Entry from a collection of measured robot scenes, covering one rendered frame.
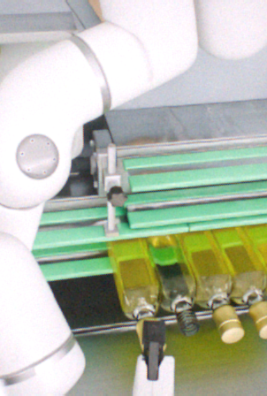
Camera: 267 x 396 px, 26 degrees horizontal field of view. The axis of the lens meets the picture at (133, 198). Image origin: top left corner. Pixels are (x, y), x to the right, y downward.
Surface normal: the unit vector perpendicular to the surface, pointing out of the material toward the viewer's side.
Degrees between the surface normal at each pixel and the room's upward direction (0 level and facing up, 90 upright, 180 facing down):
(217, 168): 90
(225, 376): 90
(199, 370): 90
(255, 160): 90
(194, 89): 0
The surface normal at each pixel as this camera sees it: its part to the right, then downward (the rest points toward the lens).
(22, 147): 0.33, -0.03
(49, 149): 0.62, -0.05
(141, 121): 0.03, -0.79
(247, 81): 0.20, 0.60
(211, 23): -0.54, 0.61
